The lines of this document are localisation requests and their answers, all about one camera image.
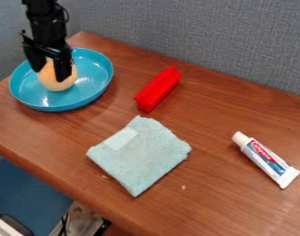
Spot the light blue folded cloth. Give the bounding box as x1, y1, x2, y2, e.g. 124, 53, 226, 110
88, 116, 192, 197

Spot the white toothpaste tube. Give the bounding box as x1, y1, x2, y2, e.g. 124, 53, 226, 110
232, 132, 300, 189

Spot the yellow orange ball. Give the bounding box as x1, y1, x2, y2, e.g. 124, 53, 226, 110
38, 58, 78, 91

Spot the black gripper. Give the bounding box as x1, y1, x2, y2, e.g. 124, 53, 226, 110
20, 15, 76, 83

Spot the blue plate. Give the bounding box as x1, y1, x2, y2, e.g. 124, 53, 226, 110
9, 47, 115, 112

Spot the grey object under table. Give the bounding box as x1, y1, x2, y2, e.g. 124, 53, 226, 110
49, 202, 112, 236

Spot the red rectangular block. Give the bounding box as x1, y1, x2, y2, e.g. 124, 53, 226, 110
135, 66, 183, 112

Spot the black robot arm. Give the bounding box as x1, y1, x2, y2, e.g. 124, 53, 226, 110
21, 0, 73, 82

